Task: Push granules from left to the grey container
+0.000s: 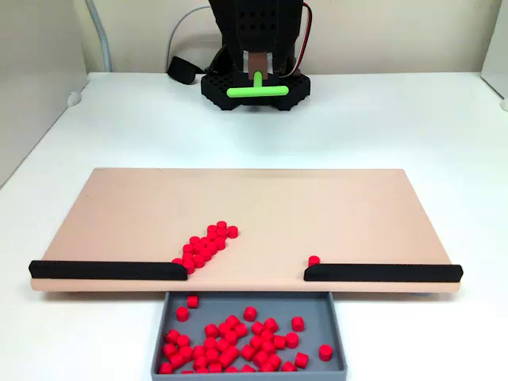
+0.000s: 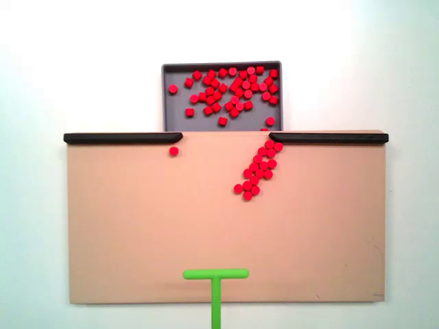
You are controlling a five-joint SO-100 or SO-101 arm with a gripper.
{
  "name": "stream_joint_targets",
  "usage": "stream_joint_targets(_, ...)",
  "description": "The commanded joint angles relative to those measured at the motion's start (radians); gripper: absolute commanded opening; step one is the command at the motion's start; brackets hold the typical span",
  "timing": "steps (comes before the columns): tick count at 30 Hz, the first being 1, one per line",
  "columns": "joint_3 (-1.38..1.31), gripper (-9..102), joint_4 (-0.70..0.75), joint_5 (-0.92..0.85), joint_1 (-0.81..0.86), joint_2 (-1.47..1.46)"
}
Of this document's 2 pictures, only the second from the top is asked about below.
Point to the green T-shaped pusher tool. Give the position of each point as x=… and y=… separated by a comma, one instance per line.
x=216, y=274

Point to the grey tray container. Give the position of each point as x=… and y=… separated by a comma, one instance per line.
x=178, y=120

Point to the beige flat board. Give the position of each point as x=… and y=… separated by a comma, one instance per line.
x=137, y=222

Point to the black guide rail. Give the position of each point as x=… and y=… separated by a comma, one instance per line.
x=120, y=138
x=329, y=138

